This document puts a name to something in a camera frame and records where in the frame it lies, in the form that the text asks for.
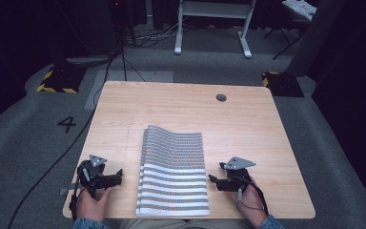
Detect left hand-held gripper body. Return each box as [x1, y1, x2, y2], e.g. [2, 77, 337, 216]
[76, 154, 118, 198]

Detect white cloth on chair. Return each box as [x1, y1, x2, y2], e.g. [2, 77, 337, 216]
[281, 0, 317, 22]

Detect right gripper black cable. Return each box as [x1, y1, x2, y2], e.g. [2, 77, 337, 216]
[236, 176, 270, 218]

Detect bundle of floor cables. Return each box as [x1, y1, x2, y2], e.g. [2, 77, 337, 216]
[123, 18, 185, 50]

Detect grey floor plate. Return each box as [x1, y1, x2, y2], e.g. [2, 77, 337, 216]
[83, 70, 174, 111]

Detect white desk frame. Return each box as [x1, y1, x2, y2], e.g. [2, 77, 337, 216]
[173, 0, 257, 59]

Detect grey tape strip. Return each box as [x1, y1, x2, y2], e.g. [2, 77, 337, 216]
[57, 187, 78, 196]

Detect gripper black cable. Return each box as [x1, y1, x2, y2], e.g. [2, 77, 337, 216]
[236, 176, 270, 218]
[69, 165, 92, 220]

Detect long black floor cable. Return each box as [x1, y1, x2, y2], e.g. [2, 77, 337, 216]
[7, 47, 125, 229]

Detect person's right hand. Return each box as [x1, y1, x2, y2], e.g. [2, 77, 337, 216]
[231, 177, 269, 228]

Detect black yellow striped base plate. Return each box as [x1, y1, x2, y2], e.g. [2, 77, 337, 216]
[36, 64, 88, 94]
[261, 71, 305, 98]

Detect grey curtain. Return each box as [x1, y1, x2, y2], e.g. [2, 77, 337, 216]
[286, 0, 346, 78]

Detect black chair legs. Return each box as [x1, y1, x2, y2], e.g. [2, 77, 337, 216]
[262, 18, 309, 61]

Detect dark equipment stand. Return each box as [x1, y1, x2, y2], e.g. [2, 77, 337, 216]
[106, 0, 138, 49]

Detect person's left hand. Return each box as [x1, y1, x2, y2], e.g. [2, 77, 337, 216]
[75, 186, 112, 223]

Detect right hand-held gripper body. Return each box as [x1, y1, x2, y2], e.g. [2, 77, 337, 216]
[218, 156, 257, 193]

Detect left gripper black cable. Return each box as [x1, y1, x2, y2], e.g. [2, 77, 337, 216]
[69, 165, 92, 220]

